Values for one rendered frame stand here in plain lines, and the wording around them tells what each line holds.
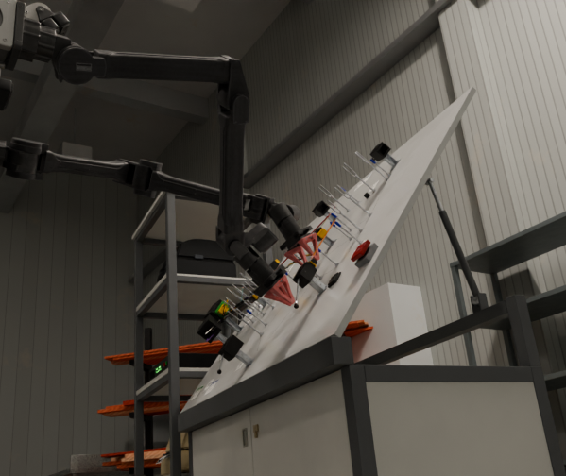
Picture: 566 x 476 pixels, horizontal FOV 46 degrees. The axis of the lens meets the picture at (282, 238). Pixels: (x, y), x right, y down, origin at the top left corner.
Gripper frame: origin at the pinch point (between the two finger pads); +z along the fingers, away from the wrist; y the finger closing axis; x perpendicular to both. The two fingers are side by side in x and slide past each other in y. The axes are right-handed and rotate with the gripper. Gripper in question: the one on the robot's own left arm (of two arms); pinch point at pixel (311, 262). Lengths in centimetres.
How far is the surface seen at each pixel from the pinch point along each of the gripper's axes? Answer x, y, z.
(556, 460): -7, -27, 78
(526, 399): -10, -28, 62
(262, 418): 24.4, 27.3, 30.1
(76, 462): -97, 478, -15
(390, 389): 25, -23, 39
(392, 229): -1.0, -30.1, 6.9
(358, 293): 19.0, -25.9, 16.6
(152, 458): -117, 385, 19
